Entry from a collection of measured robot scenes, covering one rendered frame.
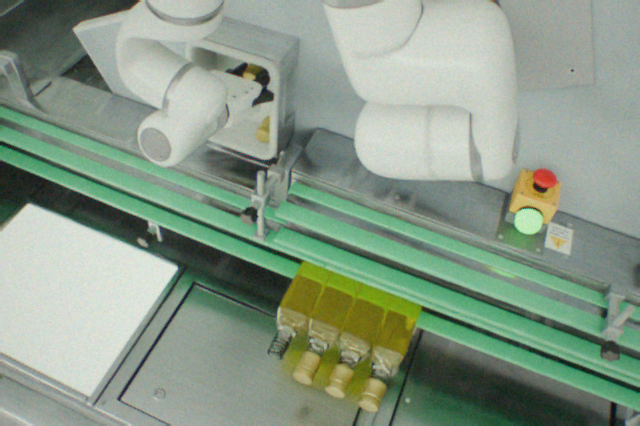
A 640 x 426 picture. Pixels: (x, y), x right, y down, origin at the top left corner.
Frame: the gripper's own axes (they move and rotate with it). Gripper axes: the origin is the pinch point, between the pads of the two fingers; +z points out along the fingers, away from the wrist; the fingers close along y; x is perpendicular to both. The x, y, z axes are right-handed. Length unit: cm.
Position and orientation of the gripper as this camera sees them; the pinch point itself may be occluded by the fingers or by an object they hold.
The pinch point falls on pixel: (251, 76)
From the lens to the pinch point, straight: 100.3
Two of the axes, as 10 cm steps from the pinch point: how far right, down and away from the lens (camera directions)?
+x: 1.6, -8.0, -5.8
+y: 9.2, 3.3, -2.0
